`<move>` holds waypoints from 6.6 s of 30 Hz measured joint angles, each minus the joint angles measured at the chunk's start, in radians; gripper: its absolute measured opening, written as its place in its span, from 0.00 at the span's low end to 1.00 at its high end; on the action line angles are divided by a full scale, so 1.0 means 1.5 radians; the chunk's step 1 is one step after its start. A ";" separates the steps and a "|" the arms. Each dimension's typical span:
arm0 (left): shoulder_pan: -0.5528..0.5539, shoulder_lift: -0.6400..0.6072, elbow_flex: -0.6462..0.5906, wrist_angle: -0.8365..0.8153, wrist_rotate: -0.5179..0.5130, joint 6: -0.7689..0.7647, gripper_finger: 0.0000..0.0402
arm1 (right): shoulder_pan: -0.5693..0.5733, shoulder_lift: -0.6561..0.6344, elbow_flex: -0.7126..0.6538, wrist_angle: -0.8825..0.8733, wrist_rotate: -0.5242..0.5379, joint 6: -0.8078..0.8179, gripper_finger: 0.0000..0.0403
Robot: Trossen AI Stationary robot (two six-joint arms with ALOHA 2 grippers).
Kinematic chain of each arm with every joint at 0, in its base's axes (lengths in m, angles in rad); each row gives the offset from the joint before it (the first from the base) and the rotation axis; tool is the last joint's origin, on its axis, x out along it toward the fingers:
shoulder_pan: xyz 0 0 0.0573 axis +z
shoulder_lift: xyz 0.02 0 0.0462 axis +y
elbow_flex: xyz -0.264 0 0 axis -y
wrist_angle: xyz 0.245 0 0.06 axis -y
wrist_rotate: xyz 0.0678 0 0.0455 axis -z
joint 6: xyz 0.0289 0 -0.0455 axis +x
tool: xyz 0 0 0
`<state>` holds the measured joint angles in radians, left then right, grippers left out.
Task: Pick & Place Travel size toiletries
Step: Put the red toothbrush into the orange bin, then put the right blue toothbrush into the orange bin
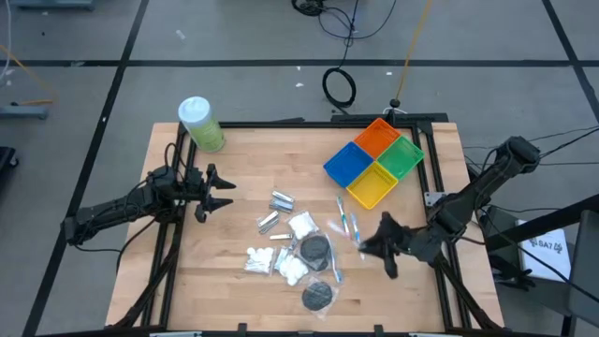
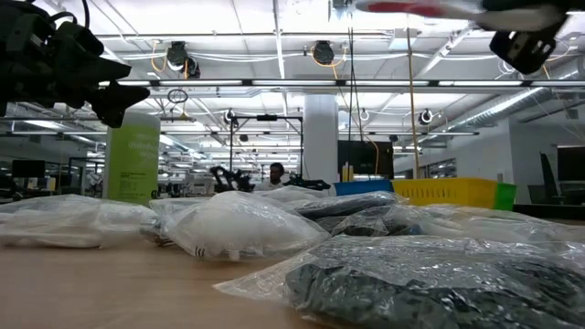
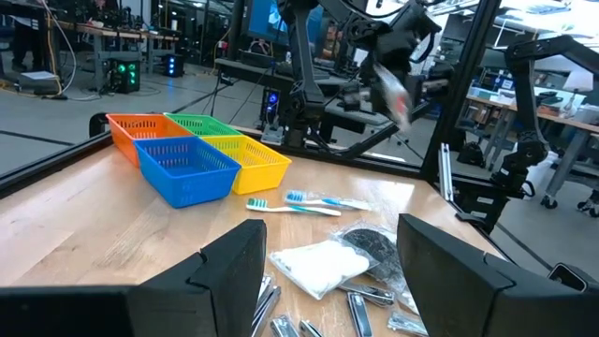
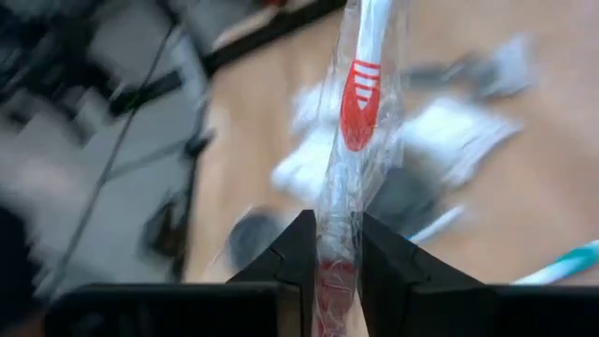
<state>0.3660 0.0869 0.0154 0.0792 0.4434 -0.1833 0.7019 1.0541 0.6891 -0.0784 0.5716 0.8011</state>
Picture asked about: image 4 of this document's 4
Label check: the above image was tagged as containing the white blue toothbrush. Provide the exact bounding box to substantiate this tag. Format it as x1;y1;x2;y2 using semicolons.
405;204;467;245

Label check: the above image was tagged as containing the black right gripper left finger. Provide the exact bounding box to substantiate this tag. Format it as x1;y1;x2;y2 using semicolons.
45;209;317;337

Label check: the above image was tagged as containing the red white toothbrush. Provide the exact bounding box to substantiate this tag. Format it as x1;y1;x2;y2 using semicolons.
311;0;409;337

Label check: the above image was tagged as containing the black sponge disc bag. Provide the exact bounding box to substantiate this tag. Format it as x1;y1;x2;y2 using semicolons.
227;209;285;271
367;166;444;238

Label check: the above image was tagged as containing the teal white toothbrush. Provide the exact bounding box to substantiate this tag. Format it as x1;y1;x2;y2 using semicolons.
511;240;599;286

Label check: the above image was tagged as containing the thin black floor cable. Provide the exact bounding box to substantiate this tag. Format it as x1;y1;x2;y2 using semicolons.
55;21;179;282

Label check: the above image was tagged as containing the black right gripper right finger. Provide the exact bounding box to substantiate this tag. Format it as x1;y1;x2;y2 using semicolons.
358;212;599;337

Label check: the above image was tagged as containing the black aluminium table frame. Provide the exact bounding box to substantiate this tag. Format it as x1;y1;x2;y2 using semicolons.
107;0;350;282

